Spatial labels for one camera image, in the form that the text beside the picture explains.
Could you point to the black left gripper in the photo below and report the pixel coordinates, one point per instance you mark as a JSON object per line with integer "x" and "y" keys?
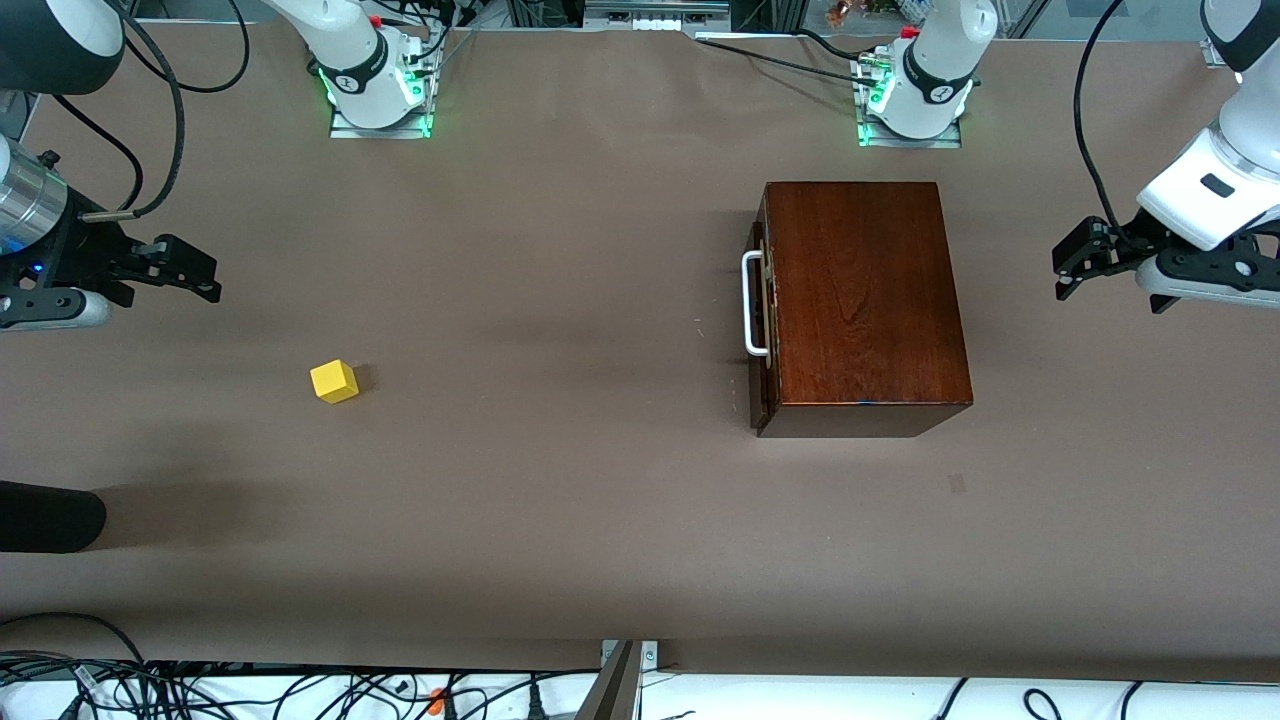
{"x": 1122, "y": 249}

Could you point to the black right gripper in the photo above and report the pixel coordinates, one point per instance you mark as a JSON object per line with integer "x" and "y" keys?
{"x": 72, "y": 254}

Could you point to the yellow cube block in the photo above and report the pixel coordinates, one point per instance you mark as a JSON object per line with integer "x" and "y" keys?
{"x": 334, "y": 382}

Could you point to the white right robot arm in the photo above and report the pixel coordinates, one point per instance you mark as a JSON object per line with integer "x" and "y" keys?
{"x": 350, "y": 50}

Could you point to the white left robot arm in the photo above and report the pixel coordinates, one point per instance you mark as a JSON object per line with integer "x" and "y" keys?
{"x": 940, "y": 60}

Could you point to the dark brown wooden box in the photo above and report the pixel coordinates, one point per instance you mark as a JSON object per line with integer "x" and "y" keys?
{"x": 860, "y": 300}

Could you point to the black rounded cylinder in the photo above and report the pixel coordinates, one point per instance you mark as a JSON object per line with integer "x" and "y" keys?
{"x": 50, "y": 517}

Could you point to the white power strip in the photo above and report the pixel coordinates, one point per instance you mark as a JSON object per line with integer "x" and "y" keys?
{"x": 655, "y": 15}

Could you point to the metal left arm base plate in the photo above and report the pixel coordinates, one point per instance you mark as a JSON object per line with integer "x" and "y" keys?
{"x": 950, "y": 140}

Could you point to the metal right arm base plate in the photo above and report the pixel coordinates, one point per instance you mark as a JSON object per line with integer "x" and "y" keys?
{"x": 345, "y": 130}

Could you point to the aluminium frame corner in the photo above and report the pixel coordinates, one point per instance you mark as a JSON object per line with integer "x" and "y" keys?
{"x": 1213, "y": 55}

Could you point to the aluminium profile with bracket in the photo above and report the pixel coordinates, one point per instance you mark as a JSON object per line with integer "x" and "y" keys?
{"x": 615, "y": 690}

